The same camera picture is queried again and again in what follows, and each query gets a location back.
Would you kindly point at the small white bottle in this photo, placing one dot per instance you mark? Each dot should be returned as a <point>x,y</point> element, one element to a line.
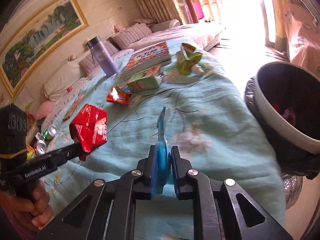
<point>196,69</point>

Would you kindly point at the pink patterned cloth cover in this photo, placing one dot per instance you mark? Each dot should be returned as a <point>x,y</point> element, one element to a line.
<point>302,37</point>

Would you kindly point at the green milk carton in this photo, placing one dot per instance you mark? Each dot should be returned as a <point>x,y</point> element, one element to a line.
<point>145,79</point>

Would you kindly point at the blue plastic wrapper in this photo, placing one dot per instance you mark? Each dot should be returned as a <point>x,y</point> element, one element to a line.
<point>161,139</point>

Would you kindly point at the grey round trash bin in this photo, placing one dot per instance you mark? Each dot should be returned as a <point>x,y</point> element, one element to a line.
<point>284,98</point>

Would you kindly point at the green soda can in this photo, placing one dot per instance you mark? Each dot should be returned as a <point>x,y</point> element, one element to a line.
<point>49,133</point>

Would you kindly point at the red children's activity book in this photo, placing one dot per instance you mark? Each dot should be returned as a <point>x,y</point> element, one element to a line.
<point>146,58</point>

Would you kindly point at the purple thermos bottle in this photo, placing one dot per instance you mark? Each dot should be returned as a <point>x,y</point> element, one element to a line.
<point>100,53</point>

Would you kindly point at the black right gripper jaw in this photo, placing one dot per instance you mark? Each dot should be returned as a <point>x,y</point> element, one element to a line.
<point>69,152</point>

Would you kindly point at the striped purple cushion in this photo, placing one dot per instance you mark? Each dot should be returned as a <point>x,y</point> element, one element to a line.
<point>130,35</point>

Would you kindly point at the silver crushed can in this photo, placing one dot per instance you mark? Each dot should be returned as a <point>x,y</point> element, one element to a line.
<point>40,144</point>

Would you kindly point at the wooden block strip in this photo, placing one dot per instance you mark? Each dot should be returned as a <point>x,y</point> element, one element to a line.
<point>72,108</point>

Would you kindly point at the green torn snack bag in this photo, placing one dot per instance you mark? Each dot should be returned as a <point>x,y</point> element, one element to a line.
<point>187,57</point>

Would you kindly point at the black camera box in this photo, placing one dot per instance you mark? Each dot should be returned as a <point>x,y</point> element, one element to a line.
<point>13,133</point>

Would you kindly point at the pink covered sofa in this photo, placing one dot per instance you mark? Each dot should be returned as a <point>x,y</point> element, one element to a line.
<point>66,84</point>

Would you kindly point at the gold framed landscape painting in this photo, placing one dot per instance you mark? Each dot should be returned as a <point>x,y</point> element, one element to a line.
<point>37,38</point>

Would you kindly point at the beige curtain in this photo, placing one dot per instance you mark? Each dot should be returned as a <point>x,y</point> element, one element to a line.
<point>161,10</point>

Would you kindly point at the red blue snack wrapper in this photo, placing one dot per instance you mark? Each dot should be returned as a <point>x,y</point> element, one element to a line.
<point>118,94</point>

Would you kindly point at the person's left hand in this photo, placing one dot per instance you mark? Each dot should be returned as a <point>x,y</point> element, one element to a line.
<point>34,214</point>

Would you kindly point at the light blue floral tablecloth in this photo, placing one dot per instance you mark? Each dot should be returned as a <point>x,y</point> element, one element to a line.
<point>209,123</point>

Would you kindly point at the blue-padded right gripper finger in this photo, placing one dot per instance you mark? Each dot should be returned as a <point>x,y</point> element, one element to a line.
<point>180,167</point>
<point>157,175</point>

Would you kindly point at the red carton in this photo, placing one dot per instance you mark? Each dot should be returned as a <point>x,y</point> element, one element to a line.
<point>89,128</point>

